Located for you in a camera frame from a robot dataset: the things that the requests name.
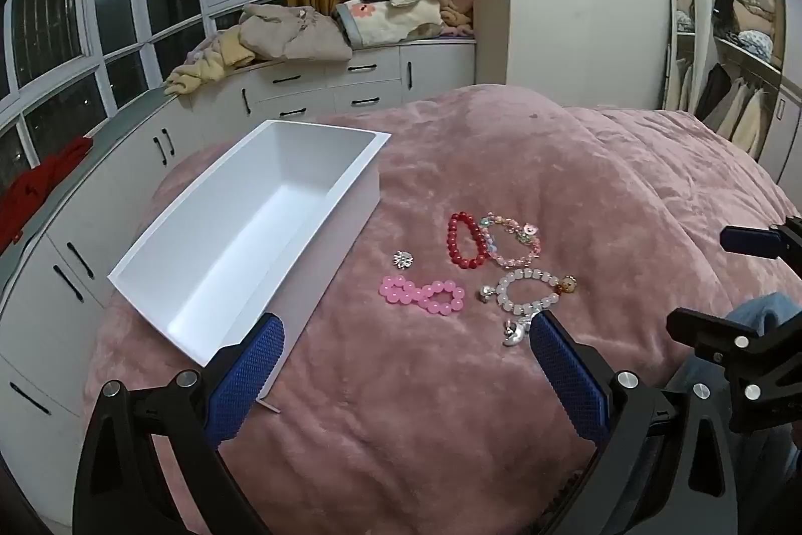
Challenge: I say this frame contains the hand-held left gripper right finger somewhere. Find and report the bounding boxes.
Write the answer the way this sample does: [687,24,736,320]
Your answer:
[529,309,734,535]

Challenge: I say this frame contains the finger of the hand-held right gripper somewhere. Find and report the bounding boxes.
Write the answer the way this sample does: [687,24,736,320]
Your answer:
[665,308,802,436]
[719,217,802,260]

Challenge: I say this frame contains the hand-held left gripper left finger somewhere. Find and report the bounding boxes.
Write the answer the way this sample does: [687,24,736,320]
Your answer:
[72,312,286,535]

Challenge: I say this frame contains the white bead charm bracelet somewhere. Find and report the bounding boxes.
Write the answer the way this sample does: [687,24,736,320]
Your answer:
[479,267,578,349]

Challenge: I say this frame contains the multicolour flower bead bracelet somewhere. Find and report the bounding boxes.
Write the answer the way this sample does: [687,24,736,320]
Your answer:
[479,213,543,269]

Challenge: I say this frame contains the white plastic storage box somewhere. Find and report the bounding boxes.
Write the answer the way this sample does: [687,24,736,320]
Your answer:
[108,119,392,387]

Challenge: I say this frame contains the pink bead bracelet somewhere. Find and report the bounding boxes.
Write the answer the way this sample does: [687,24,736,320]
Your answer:
[377,275,468,318]

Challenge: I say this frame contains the red bead bracelet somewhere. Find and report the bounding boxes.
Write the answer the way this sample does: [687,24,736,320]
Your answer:
[447,211,493,269]

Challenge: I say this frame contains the pink plush blanket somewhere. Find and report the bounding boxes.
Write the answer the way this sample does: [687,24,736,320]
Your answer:
[81,84,802,535]

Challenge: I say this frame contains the open wardrobe with clothes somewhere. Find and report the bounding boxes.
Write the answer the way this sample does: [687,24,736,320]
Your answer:
[708,0,802,185]

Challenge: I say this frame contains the tall narrow mirror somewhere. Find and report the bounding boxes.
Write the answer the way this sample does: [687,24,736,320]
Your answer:
[664,0,699,113]

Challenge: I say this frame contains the white window seat cabinet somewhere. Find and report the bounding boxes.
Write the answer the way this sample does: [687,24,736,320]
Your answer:
[0,37,477,511]

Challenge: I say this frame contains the red cloth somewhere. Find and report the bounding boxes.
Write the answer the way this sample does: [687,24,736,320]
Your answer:
[0,135,95,254]

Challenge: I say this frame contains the pale yellow garment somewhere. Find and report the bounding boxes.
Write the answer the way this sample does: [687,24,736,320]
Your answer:
[164,26,258,97]

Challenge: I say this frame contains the beige garment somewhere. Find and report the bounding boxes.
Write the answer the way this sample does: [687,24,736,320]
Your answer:
[240,2,353,63]

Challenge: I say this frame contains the pink folded cloth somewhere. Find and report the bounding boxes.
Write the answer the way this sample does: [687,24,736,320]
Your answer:
[439,0,477,38]

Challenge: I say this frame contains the flower print cream pillow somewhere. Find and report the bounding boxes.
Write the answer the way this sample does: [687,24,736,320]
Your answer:
[335,0,447,48]

